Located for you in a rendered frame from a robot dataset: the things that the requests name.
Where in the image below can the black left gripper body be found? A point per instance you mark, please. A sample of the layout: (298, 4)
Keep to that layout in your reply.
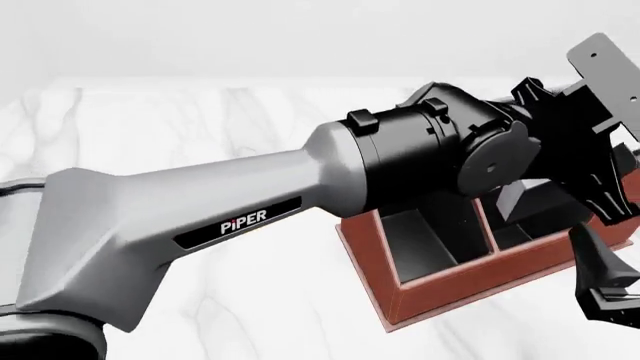
(575, 157)

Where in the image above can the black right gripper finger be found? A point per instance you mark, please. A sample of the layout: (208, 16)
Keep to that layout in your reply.
(595, 266)

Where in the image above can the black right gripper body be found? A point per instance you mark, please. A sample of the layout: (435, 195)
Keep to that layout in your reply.
(617, 303)

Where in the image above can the silver-grey and black left arm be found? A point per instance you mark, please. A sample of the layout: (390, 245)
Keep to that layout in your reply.
(150, 210)

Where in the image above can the red-brown desk caddy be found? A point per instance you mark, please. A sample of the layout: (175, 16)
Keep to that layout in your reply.
(450, 285)

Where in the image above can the flat plate on black stalk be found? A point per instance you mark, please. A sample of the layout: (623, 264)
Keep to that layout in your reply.
(597, 71)

